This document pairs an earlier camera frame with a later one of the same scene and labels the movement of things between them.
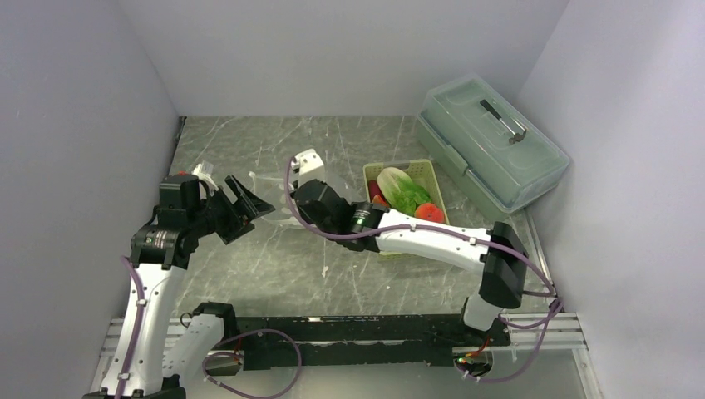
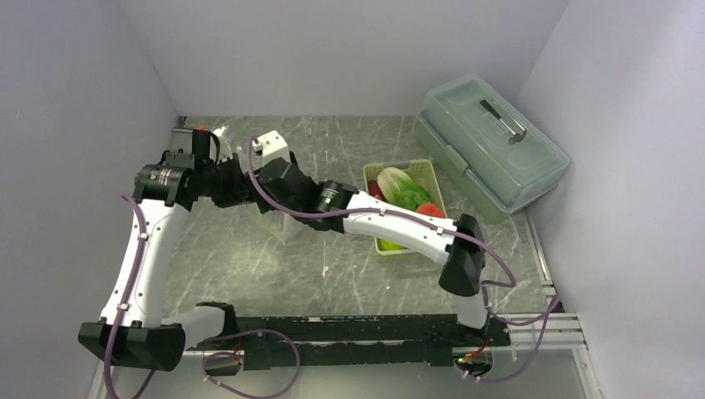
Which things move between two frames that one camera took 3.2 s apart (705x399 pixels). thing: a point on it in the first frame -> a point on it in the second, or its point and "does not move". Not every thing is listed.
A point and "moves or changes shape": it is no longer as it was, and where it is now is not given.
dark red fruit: (374, 189) does not move
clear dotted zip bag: (274, 192) moves or changes shape
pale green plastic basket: (421, 170) does not move
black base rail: (356, 341) does not move
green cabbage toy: (400, 189) does not move
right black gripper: (307, 217) -> (268, 191)
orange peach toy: (430, 212) does not move
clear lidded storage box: (485, 145) does not move
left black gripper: (248, 208) -> (241, 191)
